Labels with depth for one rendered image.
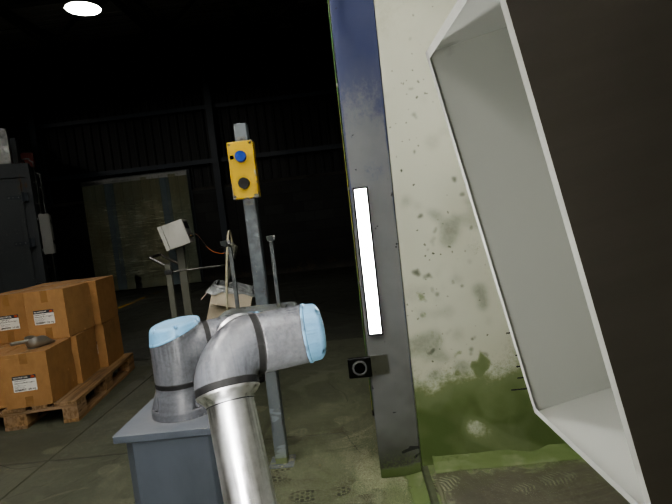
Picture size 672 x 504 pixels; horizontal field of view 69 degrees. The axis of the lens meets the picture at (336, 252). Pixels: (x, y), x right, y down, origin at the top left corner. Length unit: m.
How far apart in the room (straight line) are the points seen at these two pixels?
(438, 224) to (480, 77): 0.69
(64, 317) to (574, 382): 3.39
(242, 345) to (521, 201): 1.06
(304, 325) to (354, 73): 1.41
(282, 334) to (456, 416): 1.48
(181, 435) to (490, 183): 1.17
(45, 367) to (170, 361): 2.37
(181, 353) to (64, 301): 2.66
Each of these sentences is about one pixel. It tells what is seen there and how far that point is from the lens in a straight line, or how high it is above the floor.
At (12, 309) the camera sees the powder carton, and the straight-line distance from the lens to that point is 4.32.
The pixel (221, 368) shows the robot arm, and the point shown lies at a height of 0.93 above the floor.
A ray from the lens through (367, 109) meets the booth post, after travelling 2.12.
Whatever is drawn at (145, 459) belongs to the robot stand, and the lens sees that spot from 1.55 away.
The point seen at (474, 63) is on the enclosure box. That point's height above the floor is 1.59.
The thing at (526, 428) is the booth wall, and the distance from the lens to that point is 2.40.
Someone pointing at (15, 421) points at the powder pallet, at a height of 0.06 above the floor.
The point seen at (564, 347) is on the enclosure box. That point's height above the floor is 0.66.
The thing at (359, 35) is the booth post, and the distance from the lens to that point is 2.20.
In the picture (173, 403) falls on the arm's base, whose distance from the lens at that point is 1.52.
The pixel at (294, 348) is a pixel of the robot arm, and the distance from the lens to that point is 0.93.
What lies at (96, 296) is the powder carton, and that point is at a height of 0.74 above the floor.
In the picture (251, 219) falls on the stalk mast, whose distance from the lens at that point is 2.32.
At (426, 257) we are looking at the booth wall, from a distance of 2.11.
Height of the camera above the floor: 1.17
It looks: 4 degrees down
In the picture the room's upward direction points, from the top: 6 degrees counter-clockwise
